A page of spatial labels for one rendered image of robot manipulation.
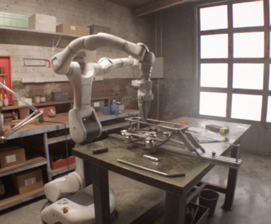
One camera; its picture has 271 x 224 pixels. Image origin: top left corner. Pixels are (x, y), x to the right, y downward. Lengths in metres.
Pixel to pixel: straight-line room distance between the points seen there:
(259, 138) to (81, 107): 3.36
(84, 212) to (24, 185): 1.00
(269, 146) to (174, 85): 2.22
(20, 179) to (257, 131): 3.75
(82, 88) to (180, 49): 3.26
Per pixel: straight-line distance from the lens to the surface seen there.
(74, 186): 1.75
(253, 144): 4.27
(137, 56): 1.20
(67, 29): 3.16
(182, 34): 4.59
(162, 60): 4.62
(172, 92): 4.61
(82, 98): 1.56
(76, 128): 1.54
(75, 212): 1.71
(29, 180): 2.52
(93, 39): 1.23
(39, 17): 3.01
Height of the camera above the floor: 1.31
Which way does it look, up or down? 9 degrees down
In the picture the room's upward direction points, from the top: straight up
